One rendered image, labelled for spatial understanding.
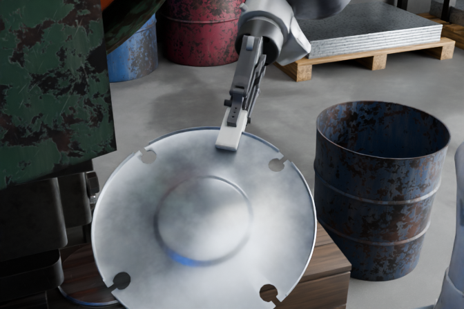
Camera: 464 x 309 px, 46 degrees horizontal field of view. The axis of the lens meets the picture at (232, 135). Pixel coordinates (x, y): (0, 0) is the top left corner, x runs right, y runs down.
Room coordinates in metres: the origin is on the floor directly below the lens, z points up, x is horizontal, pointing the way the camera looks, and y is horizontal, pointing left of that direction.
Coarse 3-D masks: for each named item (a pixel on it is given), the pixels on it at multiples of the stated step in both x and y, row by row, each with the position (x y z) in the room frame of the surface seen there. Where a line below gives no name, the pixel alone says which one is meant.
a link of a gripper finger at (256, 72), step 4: (260, 56) 0.81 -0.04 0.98; (264, 56) 0.81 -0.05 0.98; (260, 60) 0.80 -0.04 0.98; (264, 60) 0.81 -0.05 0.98; (260, 64) 0.79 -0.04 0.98; (256, 68) 0.78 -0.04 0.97; (260, 68) 0.79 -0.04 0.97; (256, 72) 0.78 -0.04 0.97; (252, 76) 0.77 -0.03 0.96; (256, 76) 0.78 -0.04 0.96; (252, 80) 0.76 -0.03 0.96; (252, 84) 0.76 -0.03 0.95; (240, 88) 0.75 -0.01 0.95; (232, 96) 0.73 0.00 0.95; (248, 96) 0.73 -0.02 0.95; (224, 100) 0.73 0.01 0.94; (228, 100) 0.73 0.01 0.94; (232, 100) 0.73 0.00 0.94; (244, 100) 0.72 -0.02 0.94; (248, 100) 0.74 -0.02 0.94; (224, 104) 0.72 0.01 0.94; (228, 104) 0.72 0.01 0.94; (244, 104) 0.72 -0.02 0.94; (244, 108) 0.72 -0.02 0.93
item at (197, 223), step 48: (192, 144) 0.69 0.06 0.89; (240, 144) 0.68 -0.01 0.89; (144, 192) 0.62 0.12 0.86; (192, 192) 0.61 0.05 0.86; (240, 192) 0.61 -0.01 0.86; (288, 192) 0.61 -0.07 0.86; (96, 240) 0.56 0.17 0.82; (144, 240) 0.56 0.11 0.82; (192, 240) 0.55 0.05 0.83; (240, 240) 0.55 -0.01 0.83; (288, 240) 0.55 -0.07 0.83; (144, 288) 0.50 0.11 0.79; (192, 288) 0.50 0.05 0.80; (240, 288) 0.50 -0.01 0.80; (288, 288) 0.50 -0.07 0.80
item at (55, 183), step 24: (0, 192) 0.44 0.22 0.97; (24, 192) 0.45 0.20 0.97; (48, 192) 0.46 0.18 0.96; (72, 192) 0.49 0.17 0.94; (96, 192) 0.51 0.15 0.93; (0, 216) 0.44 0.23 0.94; (24, 216) 0.45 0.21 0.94; (48, 216) 0.46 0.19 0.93; (72, 216) 0.49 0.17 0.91; (0, 240) 0.44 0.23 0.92; (24, 240) 0.45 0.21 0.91; (48, 240) 0.45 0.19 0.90
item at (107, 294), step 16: (64, 256) 0.58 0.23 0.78; (80, 256) 0.57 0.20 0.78; (64, 272) 0.54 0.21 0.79; (80, 272) 0.54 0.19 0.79; (96, 272) 0.54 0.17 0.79; (64, 288) 0.51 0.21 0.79; (80, 288) 0.51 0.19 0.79; (96, 288) 0.51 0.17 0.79; (112, 288) 0.51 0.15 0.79; (48, 304) 0.49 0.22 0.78; (64, 304) 0.49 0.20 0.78; (80, 304) 0.49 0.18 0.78; (96, 304) 0.49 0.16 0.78; (112, 304) 0.49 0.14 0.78
